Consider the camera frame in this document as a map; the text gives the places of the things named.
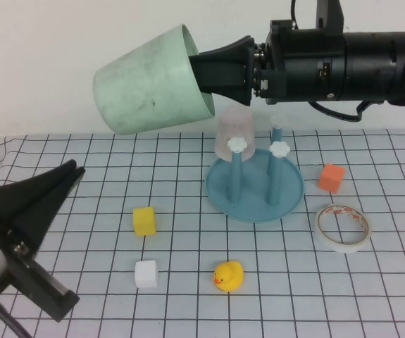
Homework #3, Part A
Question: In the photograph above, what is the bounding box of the pink plastic cup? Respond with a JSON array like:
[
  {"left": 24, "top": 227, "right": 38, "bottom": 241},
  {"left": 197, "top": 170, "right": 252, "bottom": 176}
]
[{"left": 214, "top": 107, "right": 256, "bottom": 163}]

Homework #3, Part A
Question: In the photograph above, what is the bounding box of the right gripper cable thin black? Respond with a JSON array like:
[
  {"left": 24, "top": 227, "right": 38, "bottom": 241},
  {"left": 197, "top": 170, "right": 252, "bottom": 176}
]
[{"left": 307, "top": 100, "right": 375, "bottom": 123}]

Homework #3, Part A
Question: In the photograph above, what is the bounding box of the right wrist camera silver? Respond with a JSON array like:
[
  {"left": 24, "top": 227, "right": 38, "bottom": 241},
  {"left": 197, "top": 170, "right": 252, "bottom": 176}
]
[{"left": 315, "top": 0, "right": 347, "bottom": 35}]

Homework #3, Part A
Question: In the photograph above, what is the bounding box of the green plastic cup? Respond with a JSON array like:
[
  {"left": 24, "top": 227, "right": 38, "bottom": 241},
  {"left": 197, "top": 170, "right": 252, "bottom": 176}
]
[{"left": 92, "top": 23, "right": 216, "bottom": 136}]

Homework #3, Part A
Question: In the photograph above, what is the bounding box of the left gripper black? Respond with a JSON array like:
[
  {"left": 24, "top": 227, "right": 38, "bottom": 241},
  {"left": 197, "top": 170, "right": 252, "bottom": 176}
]
[{"left": 0, "top": 160, "right": 85, "bottom": 323}]

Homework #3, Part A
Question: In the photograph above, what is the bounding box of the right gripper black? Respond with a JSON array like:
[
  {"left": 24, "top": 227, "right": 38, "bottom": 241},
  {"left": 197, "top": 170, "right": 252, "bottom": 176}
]
[{"left": 187, "top": 19, "right": 347, "bottom": 106}]

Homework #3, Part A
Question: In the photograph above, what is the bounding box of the white tape roll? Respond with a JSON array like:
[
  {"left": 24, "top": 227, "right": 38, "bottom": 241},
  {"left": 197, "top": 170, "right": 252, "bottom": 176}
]
[{"left": 315, "top": 203, "right": 373, "bottom": 254}]

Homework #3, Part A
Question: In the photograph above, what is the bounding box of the yellow rubber duck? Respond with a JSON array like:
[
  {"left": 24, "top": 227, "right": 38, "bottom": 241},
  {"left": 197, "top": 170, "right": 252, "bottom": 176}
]
[{"left": 213, "top": 260, "right": 245, "bottom": 293}]

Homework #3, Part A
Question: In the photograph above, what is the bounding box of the blue cup stand with pegs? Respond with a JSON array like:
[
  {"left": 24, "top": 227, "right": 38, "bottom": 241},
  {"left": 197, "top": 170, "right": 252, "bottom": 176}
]
[{"left": 205, "top": 114, "right": 306, "bottom": 225}]

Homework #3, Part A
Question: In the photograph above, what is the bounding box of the orange cube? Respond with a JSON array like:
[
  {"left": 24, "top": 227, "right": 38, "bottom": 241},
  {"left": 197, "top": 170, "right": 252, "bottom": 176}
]
[{"left": 318, "top": 163, "right": 347, "bottom": 194}]

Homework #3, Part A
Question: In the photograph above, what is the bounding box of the white cube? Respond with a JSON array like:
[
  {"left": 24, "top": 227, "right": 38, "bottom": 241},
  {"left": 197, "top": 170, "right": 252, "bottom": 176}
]
[{"left": 134, "top": 260, "right": 159, "bottom": 289}]

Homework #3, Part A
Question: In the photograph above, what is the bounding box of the yellow cube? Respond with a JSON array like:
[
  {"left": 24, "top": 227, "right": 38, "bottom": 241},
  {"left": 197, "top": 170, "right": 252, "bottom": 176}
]
[{"left": 132, "top": 206, "right": 158, "bottom": 237}]

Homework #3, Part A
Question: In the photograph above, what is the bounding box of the white black-grid tablecloth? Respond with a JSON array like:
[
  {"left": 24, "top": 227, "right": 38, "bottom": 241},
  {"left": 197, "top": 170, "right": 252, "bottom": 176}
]
[{"left": 0, "top": 128, "right": 405, "bottom": 338}]

